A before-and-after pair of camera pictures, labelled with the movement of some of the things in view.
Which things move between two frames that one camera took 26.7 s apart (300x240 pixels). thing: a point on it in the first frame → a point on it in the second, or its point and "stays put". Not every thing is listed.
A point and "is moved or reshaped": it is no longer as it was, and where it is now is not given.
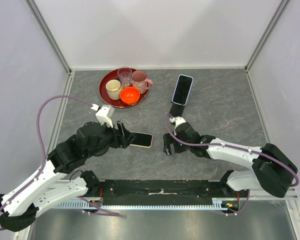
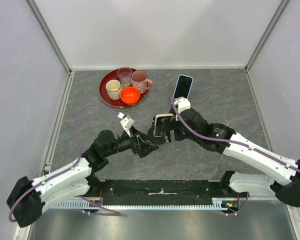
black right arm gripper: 166,148 → 169,123
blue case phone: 182,89 stays put
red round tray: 113,75 stays put
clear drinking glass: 125,74 stays put
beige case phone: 143,140 is moved or reshaped
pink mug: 139,80 stays put
